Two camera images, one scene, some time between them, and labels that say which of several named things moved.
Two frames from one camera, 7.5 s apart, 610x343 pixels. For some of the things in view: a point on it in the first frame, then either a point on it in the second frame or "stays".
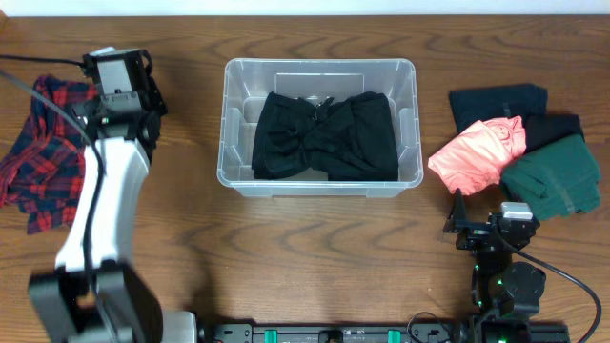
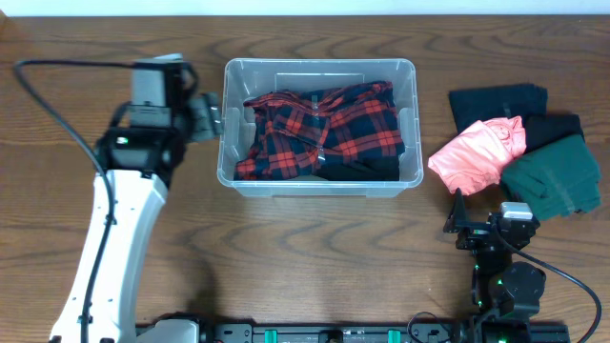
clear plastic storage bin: (319, 127) stays
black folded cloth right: (541, 130) stays
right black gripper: (457, 220) stays
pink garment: (476, 157) stays
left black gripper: (155, 101) -> (205, 116)
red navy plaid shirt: (43, 165) -> (296, 133)
